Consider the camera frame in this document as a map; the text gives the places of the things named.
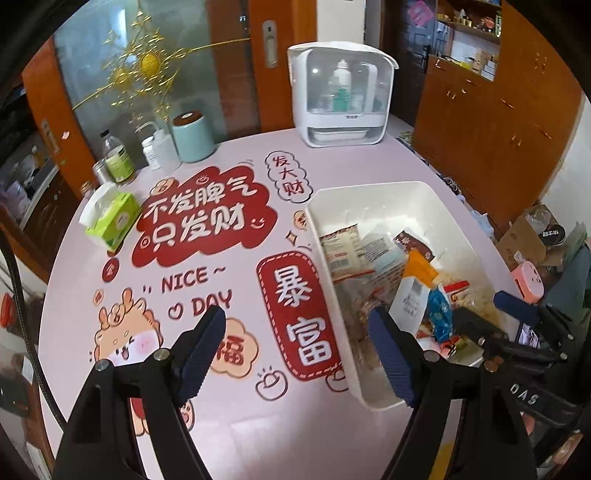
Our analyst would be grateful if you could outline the clear bag puffed sticks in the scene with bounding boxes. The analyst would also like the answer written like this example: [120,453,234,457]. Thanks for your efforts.
[434,272,503,328]

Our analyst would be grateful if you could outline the blue white snack packet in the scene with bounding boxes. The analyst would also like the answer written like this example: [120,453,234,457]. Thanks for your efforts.
[427,289,454,343]

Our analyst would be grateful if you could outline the orange white snack bar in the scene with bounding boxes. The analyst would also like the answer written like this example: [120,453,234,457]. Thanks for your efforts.
[389,249,439,335]

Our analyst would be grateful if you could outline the red edged dried fruit packet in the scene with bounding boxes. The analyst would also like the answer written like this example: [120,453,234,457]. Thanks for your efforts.
[443,280,470,303]

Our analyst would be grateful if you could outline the brown paper cracker packet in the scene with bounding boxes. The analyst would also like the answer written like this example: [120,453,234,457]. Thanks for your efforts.
[335,276,389,371]

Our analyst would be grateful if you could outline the smartphone with lit screen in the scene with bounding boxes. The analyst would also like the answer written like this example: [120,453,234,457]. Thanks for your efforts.
[516,323,541,348]

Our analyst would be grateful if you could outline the pink plastic stool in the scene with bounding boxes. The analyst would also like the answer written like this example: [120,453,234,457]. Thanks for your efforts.
[511,261,545,304]

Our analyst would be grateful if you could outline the cardboard box on floor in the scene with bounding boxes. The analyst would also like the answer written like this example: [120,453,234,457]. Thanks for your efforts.
[497,204,566,271]

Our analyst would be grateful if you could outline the dark red small packet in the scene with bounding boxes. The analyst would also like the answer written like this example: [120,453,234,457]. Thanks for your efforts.
[394,230,435,262]

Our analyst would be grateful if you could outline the white plastic storage bin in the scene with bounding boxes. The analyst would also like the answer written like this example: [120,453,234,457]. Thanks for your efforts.
[307,181,518,411]

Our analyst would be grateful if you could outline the light blue sachet packet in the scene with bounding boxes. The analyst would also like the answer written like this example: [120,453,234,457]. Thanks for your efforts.
[362,233,408,280]

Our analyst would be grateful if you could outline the white red striped packet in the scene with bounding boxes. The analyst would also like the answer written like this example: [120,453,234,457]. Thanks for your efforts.
[320,224,374,283]

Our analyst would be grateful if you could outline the wooden wardrobe cabinet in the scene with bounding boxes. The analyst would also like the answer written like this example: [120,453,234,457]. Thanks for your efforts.
[412,1,582,232]

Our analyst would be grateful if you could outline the green tissue pack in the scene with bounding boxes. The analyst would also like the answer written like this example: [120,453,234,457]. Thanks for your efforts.
[78,182,141,252]

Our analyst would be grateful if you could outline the pink printed table mat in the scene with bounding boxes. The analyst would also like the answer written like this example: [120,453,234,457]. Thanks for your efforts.
[38,126,523,480]

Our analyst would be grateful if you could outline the small silver tin can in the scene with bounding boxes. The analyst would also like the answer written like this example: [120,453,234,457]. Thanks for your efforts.
[92,159,114,184]

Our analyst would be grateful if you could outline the clear bottle green label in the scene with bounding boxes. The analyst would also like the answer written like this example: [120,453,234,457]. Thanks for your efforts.
[100,130,135,184]

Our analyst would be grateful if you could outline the white cosmetics organizer box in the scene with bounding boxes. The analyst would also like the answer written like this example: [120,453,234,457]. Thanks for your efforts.
[287,41,399,148]

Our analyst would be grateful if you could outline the white squeeze wash bottle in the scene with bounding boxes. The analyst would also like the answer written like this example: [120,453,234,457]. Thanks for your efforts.
[135,121,181,175]

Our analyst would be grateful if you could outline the small white pill bottle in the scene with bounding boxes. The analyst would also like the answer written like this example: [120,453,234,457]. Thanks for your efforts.
[141,136,160,171]

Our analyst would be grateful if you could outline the mint green round canister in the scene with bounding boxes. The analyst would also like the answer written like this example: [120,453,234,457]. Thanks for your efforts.
[172,110,215,163]

